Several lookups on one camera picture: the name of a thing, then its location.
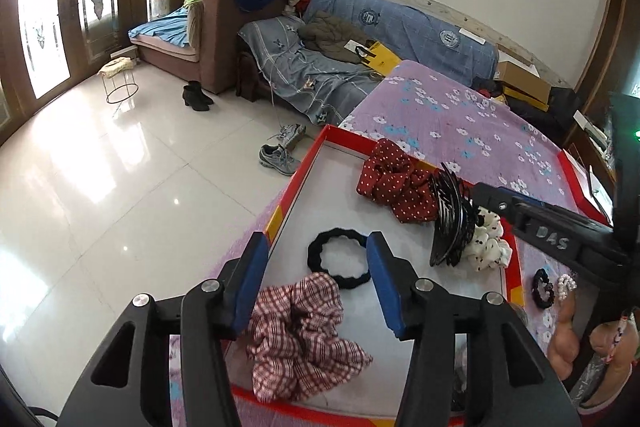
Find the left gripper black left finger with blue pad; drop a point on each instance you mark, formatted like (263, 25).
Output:
(126, 381)

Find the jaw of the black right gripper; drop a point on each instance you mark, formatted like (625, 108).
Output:
(500, 200)

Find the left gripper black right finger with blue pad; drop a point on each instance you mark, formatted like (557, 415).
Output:
(509, 381)

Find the black plastic hair claw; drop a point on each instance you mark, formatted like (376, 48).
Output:
(456, 217)

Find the small black beaded scrunchie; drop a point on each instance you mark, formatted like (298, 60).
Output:
(542, 291)

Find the red plaid scrunchie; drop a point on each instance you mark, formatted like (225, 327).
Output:
(294, 345)

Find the large black scrunchie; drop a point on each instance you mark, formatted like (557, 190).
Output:
(342, 254)

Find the person's right hand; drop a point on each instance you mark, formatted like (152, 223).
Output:
(615, 345)

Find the white dotted scrunchie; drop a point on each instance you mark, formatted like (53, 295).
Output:
(488, 249)

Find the red box lid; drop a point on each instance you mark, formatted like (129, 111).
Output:
(588, 192)

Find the purple floral bedsheet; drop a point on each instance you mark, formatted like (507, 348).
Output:
(436, 119)

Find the brown cardboard box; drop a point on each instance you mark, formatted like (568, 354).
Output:
(522, 85)

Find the dark red dotted scrunchie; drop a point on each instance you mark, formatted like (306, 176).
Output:
(390, 178)

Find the red-rimmed white tray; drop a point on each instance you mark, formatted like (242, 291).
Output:
(320, 197)

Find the blue folded quilt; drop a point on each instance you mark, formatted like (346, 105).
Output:
(415, 36)

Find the grey star patterned blanket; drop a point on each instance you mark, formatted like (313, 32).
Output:
(324, 90)

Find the grey sneakers pair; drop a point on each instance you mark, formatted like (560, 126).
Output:
(279, 157)

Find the black boots pair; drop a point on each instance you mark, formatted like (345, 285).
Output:
(194, 97)

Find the brown sofa chair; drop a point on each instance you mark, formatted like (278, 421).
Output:
(222, 60)

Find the wire stool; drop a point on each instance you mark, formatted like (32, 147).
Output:
(118, 82)

